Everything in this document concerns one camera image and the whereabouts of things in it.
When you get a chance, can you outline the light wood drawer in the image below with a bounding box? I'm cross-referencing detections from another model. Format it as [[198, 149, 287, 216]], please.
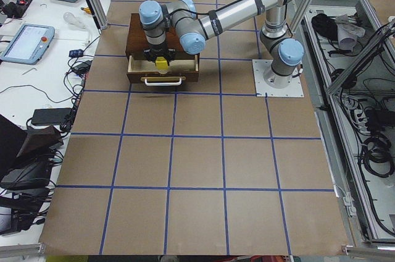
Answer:
[[127, 55, 199, 87]]

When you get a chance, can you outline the teach pendant tablet near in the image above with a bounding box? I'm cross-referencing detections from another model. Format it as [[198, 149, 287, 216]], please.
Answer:
[[1, 23, 55, 65]]

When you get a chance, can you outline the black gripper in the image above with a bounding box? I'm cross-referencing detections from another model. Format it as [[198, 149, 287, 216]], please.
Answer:
[[143, 48, 175, 62]]

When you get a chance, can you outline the black laptop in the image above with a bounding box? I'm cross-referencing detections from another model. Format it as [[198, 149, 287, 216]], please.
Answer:
[[1, 116, 63, 190]]

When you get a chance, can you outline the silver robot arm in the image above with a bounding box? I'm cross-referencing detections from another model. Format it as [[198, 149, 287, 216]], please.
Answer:
[[138, 0, 292, 74]]

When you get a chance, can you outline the yellow cube block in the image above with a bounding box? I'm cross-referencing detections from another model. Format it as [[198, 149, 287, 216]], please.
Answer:
[[155, 56, 168, 70]]

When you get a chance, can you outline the dark wooden drawer cabinet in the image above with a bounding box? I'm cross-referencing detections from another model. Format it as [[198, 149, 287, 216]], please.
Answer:
[[125, 13, 195, 60]]

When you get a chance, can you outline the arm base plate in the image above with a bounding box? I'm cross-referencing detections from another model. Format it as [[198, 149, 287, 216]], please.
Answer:
[[252, 59, 304, 98]]

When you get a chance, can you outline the black power brick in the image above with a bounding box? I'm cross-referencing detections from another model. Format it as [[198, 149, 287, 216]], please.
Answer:
[[31, 108, 72, 126]]

